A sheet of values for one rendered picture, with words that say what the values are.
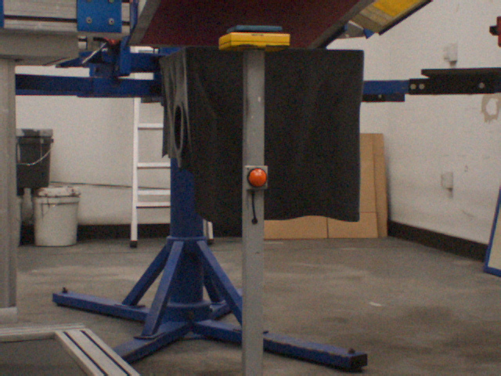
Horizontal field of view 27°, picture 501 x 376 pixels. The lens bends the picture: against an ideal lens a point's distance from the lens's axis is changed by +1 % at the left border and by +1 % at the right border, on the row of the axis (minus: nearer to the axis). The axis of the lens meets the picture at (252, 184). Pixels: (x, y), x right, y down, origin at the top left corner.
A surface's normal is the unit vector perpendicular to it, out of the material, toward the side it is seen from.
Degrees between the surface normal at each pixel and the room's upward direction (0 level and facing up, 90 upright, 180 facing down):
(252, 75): 90
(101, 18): 90
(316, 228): 75
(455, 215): 90
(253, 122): 90
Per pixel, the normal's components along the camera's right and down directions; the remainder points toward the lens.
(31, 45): 0.34, 0.05
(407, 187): -0.97, 0.00
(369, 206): 0.22, -0.15
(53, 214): 0.09, 0.11
